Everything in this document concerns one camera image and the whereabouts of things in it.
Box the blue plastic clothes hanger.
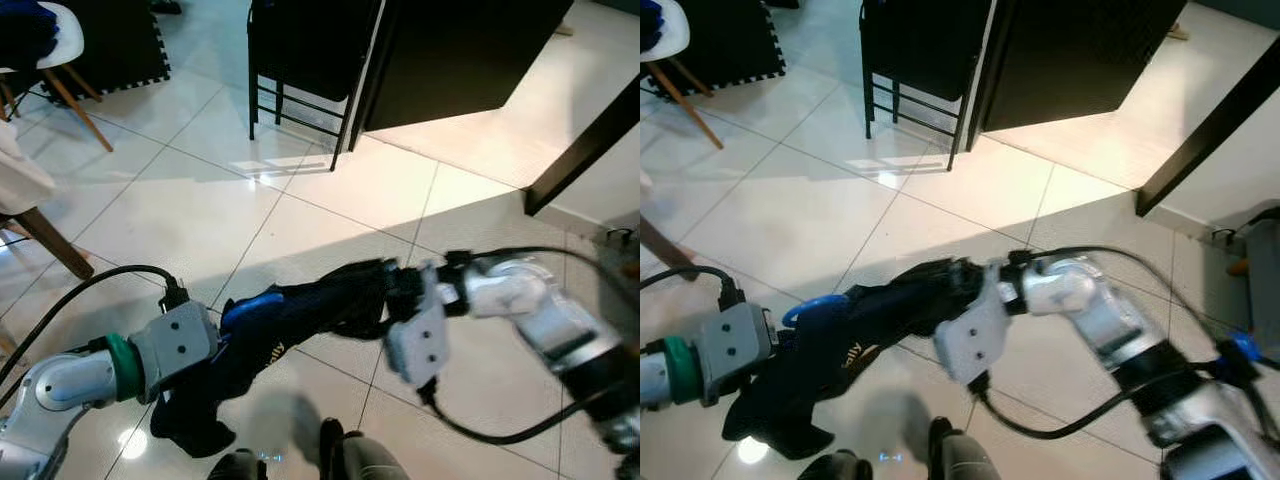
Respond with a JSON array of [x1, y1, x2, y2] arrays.
[[780, 293, 851, 331], [220, 289, 288, 336]]

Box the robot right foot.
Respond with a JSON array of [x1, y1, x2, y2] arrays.
[[925, 417, 1011, 480], [318, 417, 411, 480]]

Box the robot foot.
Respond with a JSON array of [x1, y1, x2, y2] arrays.
[[798, 450, 861, 480], [205, 450, 268, 480], [925, 417, 1011, 480], [318, 417, 411, 480]]

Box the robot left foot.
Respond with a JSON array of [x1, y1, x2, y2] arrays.
[[205, 450, 268, 480], [798, 450, 861, 480]]

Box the black cabinet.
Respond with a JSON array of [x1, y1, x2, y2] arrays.
[[975, 0, 1191, 133], [358, 0, 578, 133]]

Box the black foam floor mat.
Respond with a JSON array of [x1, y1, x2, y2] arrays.
[[40, 0, 173, 98], [680, 0, 788, 98]]

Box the navy blue folded cloth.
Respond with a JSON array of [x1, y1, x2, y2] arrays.
[[640, 0, 666, 51], [0, 0, 61, 71]]

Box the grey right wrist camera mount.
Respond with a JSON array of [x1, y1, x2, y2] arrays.
[[932, 262, 1013, 386], [384, 262, 453, 389]]

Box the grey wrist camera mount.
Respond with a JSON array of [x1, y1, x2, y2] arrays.
[[695, 302, 779, 406], [932, 262, 1013, 386], [384, 262, 453, 389], [128, 298, 223, 403]]

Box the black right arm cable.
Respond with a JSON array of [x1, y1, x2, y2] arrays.
[[418, 245, 641, 448], [968, 245, 1280, 441]]

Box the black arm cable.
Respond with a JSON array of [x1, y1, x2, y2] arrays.
[[418, 245, 641, 448], [968, 245, 1280, 441], [0, 263, 193, 391], [640, 265, 746, 311]]

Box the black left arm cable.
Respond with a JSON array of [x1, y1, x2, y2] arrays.
[[640, 265, 746, 311], [0, 263, 193, 391]]

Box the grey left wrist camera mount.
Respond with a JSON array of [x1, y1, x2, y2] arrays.
[[695, 302, 779, 406], [128, 298, 223, 403]]

